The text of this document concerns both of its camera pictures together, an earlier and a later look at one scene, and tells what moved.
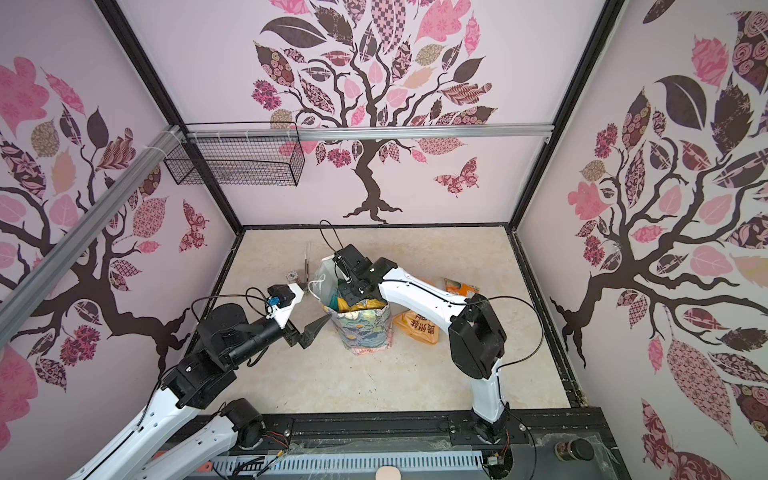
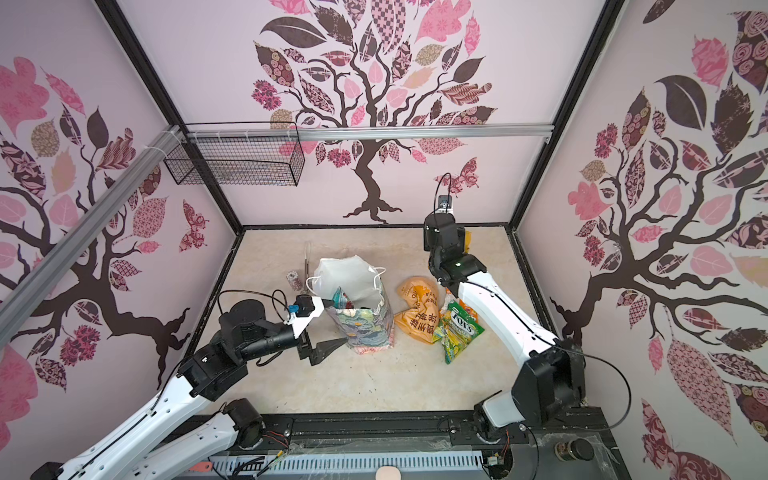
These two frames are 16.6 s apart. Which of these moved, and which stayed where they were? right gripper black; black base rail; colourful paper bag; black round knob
Moved: right gripper black
Stayed: colourful paper bag; black base rail; black round knob
